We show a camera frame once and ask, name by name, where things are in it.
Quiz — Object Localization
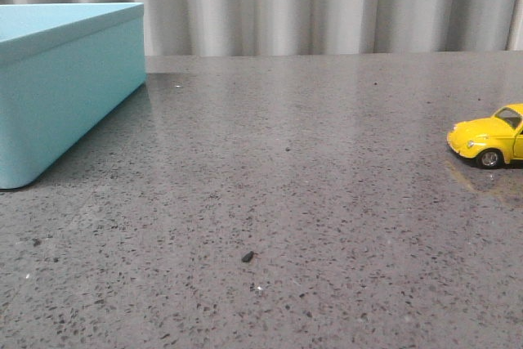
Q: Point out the light blue storage box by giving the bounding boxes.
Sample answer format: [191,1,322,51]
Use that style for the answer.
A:
[1,2,146,190]

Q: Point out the yellow toy beetle car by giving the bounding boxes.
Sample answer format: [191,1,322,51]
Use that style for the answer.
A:
[446,103,522,169]

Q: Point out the small black debris piece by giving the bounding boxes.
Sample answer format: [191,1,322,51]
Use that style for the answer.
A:
[241,251,255,263]

